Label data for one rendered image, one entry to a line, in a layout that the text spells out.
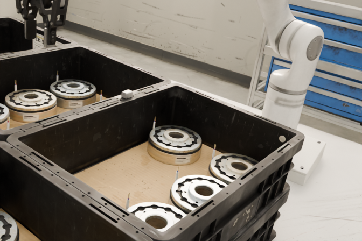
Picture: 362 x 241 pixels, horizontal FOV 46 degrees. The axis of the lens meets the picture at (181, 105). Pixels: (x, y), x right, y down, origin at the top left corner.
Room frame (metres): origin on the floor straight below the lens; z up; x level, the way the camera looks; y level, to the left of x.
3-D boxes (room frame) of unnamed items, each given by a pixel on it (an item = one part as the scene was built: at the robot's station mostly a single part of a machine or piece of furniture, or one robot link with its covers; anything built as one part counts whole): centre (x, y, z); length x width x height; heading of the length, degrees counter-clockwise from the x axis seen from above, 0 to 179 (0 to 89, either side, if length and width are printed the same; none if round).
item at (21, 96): (0.81, 0.31, 0.86); 0.05 x 0.05 x 0.01
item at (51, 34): (0.77, 0.25, 1.02); 0.03 x 0.01 x 0.05; 55
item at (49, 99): (0.81, 0.31, 0.86); 0.10 x 0.10 x 0.01
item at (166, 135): (0.73, 0.00, 0.86); 0.05 x 0.05 x 0.01
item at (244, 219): (0.60, 0.01, 0.87); 0.40 x 0.30 x 0.11; 146
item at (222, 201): (0.60, 0.01, 0.92); 0.40 x 0.30 x 0.02; 146
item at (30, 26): (0.81, 0.31, 1.01); 0.02 x 0.01 x 0.04; 145
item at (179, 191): (0.56, -0.05, 0.86); 0.10 x 0.10 x 0.01
